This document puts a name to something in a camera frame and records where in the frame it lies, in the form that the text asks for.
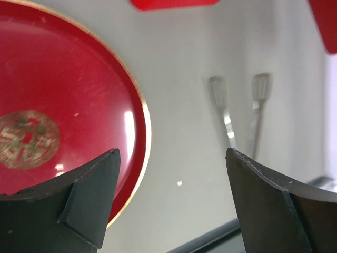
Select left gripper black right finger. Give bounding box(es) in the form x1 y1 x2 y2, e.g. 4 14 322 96
226 148 336 252

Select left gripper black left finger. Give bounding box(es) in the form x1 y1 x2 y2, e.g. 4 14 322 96
1 149 121 252

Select round dark red plate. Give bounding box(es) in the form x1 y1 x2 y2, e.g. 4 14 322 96
1 1 151 224

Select metal tongs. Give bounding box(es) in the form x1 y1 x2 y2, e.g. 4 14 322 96
207 72 272 159

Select red box lid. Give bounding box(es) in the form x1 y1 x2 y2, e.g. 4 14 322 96
309 0 337 54

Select red chocolate box with tray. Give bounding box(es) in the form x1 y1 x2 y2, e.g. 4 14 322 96
130 0 219 11

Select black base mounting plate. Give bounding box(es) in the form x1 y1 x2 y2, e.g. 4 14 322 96
169 219 245 253

